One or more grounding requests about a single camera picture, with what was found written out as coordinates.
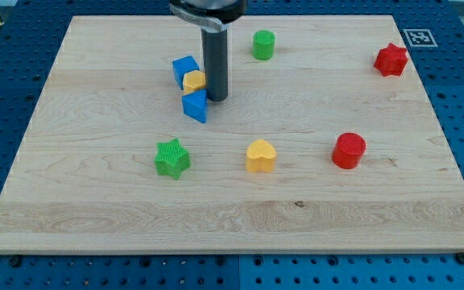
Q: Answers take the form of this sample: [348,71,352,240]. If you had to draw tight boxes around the black and silver end effector mount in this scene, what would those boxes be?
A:
[169,0,247,33]

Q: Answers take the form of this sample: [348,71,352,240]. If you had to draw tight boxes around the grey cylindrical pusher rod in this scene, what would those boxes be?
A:
[201,29,228,102]

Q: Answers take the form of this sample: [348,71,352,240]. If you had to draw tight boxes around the yellow hexagon block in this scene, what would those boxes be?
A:
[182,70,206,94]

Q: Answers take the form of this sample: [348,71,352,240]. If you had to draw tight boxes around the yellow heart block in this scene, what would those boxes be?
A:
[245,139,277,172]

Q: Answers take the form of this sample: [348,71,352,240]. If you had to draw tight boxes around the blue cube block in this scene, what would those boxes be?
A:
[172,56,200,90]

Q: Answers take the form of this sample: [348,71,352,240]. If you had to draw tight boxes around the green cylinder block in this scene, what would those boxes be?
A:
[252,30,276,60]

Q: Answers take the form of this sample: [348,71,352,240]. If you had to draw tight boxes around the blue triangle block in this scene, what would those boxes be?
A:
[181,89,207,123]

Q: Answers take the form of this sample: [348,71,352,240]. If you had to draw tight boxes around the green star block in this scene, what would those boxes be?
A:
[154,139,191,180]

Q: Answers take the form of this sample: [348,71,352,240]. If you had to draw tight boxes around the wooden board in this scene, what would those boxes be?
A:
[0,15,464,255]

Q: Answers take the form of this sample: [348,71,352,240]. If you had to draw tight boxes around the red cylinder block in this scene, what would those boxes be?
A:
[331,132,367,169]

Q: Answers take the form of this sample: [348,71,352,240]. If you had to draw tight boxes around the red star block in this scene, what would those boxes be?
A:
[374,43,408,77]

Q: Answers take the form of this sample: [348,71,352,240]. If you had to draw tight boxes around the white fiducial marker tag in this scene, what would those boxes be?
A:
[403,28,437,48]

